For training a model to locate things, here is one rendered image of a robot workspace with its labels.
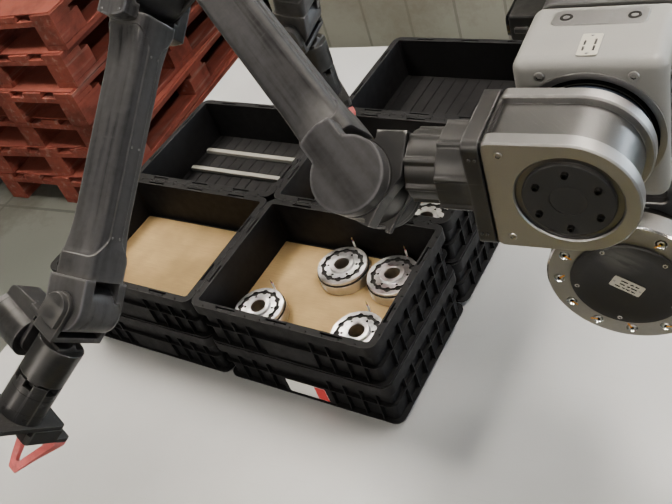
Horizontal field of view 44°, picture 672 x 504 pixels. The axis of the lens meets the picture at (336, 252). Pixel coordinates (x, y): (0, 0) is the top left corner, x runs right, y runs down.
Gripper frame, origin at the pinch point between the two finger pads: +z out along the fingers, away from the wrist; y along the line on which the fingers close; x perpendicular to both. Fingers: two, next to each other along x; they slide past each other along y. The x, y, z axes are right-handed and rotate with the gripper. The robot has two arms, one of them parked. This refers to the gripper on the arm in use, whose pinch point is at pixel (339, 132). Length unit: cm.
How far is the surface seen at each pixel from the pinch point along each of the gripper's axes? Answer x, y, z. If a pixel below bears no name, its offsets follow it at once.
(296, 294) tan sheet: -19.3, 11.8, 23.5
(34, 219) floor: -122, -188, 108
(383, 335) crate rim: -7.6, 39.2, 13.8
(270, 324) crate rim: -24.7, 27.2, 13.5
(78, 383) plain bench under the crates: -71, -3, 37
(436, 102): 27.2, -31.6, 23.4
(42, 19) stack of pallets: -71, -168, 21
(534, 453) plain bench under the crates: 8, 56, 36
